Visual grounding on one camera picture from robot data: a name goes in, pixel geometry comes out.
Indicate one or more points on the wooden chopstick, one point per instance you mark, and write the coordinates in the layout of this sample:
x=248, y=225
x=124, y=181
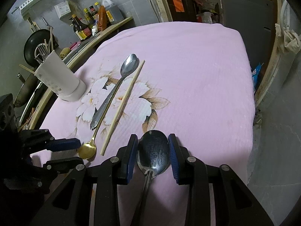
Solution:
x=121, y=108
x=51, y=48

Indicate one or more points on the red cap sauce bottle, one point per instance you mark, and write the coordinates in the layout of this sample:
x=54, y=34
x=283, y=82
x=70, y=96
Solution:
x=93, y=12

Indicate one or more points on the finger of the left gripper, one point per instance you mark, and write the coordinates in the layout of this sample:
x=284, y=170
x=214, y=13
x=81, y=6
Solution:
x=55, y=167
x=61, y=144

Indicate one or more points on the orange spice bag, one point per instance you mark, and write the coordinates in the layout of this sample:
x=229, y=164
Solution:
x=102, y=19

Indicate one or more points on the pink floral table cloth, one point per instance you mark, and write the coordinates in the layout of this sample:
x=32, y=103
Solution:
x=196, y=83

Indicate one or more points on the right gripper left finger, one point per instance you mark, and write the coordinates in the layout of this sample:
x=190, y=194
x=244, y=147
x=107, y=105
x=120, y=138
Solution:
x=89, y=196

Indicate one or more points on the dark steel spoon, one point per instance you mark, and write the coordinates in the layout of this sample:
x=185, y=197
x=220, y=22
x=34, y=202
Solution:
x=153, y=159

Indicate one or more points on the white wall basket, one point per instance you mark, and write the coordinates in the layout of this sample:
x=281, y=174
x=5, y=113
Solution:
x=25, y=6

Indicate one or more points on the blue white packet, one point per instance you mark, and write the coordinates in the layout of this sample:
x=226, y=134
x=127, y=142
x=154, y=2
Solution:
x=94, y=29

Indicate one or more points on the white plastic utensil caddy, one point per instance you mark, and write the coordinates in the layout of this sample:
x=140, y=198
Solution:
x=54, y=73

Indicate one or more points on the dark soy sauce bottle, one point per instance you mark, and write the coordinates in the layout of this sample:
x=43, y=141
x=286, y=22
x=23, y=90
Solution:
x=83, y=31

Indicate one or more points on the gold spoon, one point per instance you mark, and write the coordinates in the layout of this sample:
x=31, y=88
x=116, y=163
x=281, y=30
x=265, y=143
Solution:
x=88, y=149

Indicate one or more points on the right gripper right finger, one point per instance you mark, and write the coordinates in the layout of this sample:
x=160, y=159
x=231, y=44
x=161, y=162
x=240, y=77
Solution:
x=217, y=195

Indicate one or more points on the large oil jug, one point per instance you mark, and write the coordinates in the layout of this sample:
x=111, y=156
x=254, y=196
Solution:
x=113, y=12

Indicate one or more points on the loofah sponge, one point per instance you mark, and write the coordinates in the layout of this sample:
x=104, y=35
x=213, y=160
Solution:
x=64, y=52

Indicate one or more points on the grey refrigerator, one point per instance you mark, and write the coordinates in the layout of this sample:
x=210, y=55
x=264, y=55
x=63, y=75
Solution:
x=253, y=19

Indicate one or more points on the white wall box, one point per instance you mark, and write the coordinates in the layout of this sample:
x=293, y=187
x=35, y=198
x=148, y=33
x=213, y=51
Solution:
x=62, y=9

